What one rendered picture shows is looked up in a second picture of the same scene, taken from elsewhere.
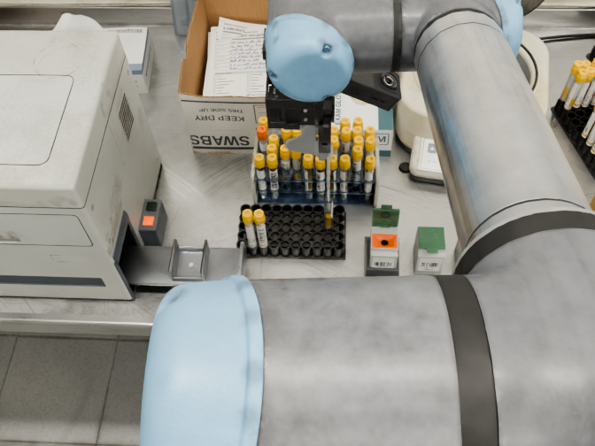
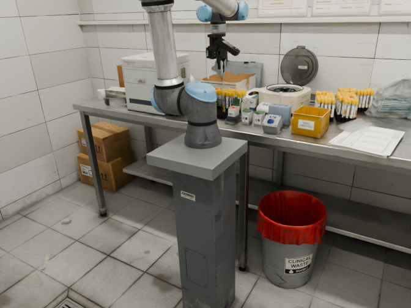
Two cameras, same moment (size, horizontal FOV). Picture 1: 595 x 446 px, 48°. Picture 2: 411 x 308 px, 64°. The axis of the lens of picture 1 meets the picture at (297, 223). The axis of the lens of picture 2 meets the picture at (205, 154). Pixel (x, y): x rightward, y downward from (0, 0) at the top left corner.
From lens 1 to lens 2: 1.25 m
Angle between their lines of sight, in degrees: 37
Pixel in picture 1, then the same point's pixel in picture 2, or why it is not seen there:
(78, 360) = (150, 209)
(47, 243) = (150, 84)
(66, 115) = not seen: hidden behind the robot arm
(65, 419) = (135, 220)
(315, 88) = (203, 16)
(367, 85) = (229, 46)
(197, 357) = not seen: outside the picture
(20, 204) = (148, 66)
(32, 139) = not seen: hidden behind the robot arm
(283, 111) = (210, 52)
